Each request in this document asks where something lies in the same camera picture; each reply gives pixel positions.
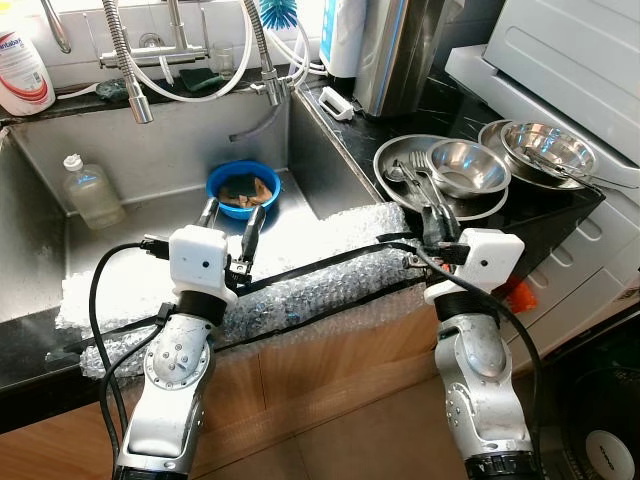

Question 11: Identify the steel plate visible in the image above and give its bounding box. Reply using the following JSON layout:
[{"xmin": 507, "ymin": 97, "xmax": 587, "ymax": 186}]
[
  {"xmin": 372, "ymin": 133, "xmax": 513, "ymax": 223},
  {"xmin": 477, "ymin": 119, "xmax": 604, "ymax": 193}
]

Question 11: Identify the blue plastic bowl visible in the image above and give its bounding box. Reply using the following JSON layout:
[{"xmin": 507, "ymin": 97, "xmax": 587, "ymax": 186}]
[{"xmin": 205, "ymin": 159, "xmax": 284, "ymax": 222}]

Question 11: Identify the steel bowl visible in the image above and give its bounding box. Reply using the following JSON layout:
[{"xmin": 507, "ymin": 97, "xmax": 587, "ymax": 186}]
[
  {"xmin": 427, "ymin": 139, "xmax": 512, "ymax": 200},
  {"xmin": 500, "ymin": 121, "xmax": 599, "ymax": 181}
]

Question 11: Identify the brown sponge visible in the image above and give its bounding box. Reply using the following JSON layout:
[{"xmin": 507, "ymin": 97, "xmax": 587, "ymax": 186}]
[{"xmin": 219, "ymin": 175, "xmax": 273, "ymax": 207}]

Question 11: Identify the steel sink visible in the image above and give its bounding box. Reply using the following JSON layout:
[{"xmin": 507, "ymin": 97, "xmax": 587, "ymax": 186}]
[{"xmin": 0, "ymin": 85, "xmax": 383, "ymax": 326}]

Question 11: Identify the small orange object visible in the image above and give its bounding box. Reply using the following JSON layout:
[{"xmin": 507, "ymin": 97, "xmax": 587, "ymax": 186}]
[{"xmin": 498, "ymin": 277, "xmax": 538, "ymax": 317}]

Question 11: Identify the brown wooden sink cabinet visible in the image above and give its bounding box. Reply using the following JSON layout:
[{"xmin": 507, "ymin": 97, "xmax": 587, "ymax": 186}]
[{"xmin": 0, "ymin": 285, "xmax": 471, "ymax": 480}]

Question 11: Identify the clear plastic bottle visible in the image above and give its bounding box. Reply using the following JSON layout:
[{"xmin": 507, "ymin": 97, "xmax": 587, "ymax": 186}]
[{"xmin": 61, "ymin": 154, "xmax": 127, "ymax": 232}]

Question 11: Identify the steel spring pull-down faucet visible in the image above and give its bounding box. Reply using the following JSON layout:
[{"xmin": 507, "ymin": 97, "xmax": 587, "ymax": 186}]
[
  {"xmin": 243, "ymin": 0, "xmax": 293, "ymax": 107},
  {"xmin": 100, "ymin": 0, "xmax": 157, "ymax": 126}
]

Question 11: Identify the small white box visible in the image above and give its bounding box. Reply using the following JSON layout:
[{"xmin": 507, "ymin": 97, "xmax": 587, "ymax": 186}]
[{"xmin": 317, "ymin": 86, "xmax": 357, "ymax": 123}]

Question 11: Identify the green sponge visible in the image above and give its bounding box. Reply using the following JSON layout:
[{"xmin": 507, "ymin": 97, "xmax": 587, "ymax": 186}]
[{"xmin": 178, "ymin": 64, "xmax": 235, "ymax": 94}]

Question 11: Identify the tall steel water purifier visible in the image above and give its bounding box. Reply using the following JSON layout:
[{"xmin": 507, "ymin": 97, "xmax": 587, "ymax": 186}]
[{"xmin": 352, "ymin": 0, "xmax": 453, "ymax": 119}]

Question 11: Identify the small clear glass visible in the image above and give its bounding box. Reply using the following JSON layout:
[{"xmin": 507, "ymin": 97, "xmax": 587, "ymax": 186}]
[{"xmin": 207, "ymin": 42, "xmax": 238, "ymax": 77}]

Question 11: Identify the dark scrubber pad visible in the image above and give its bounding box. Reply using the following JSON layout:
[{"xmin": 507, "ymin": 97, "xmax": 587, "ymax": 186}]
[{"xmin": 95, "ymin": 78, "xmax": 133, "ymax": 103}]

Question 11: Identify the chrome mixer tap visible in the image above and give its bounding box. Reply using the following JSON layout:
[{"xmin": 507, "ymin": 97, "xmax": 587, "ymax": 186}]
[{"xmin": 98, "ymin": 0, "xmax": 213, "ymax": 71}]

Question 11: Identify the white and blue container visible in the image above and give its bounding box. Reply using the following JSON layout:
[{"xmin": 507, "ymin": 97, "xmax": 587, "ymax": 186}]
[{"xmin": 319, "ymin": 0, "xmax": 370, "ymax": 80}]

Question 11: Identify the white washing machine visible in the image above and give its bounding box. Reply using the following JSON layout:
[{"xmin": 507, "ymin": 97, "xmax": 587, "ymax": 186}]
[{"xmin": 445, "ymin": 0, "xmax": 640, "ymax": 373}]

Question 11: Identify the blue dish brush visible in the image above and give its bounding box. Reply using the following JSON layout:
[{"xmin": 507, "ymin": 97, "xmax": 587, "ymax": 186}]
[{"xmin": 257, "ymin": 0, "xmax": 302, "ymax": 30}]

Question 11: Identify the white red-labelled detergent bottle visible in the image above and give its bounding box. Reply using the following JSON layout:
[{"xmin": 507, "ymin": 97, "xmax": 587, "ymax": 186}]
[{"xmin": 0, "ymin": 28, "xmax": 58, "ymax": 117}]

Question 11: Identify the black floor fan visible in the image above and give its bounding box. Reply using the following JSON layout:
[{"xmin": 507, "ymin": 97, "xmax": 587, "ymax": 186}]
[{"xmin": 545, "ymin": 335, "xmax": 640, "ymax": 480}]

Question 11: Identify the chrome curved spout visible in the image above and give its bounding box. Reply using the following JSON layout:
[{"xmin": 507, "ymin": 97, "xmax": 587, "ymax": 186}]
[{"xmin": 40, "ymin": 0, "xmax": 74, "ymax": 54}]

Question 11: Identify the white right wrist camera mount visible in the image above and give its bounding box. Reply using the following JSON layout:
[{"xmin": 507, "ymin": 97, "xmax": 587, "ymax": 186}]
[{"xmin": 453, "ymin": 228, "xmax": 527, "ymax": 307}]

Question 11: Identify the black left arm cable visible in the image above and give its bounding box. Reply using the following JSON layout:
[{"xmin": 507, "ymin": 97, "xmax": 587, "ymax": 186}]
[{"xmin": 87, "ymin": 236, "xmax": 179, "ymax": 453}]

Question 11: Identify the grey drain hose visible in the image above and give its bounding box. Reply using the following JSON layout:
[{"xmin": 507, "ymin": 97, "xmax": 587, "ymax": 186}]
[{"xmin": 227, "ymin": 95, "xmax": 291, "ymax": 144}]

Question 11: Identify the white hose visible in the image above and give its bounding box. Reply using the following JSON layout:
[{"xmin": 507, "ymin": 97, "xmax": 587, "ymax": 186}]
[{"xmin": 128, "ymin": 0, "xmax": 331, "ymax": 103}]

